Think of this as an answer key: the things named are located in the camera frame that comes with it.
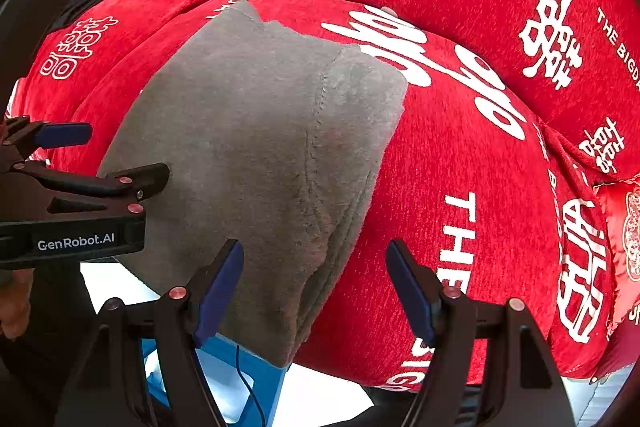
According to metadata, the grey fleece small garment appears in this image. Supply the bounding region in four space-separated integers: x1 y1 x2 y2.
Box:
100 4 407 367

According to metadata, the person's left hand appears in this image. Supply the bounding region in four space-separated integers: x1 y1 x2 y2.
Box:
0 269 34 340

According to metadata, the blue storage box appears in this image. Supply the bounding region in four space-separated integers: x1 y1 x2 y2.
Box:
139 333 289 427

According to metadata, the red printed bed cover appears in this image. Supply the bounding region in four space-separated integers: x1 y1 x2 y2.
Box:
8 0 613 391

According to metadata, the red embroidered pillow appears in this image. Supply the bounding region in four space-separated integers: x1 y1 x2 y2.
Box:
596 176 639 333

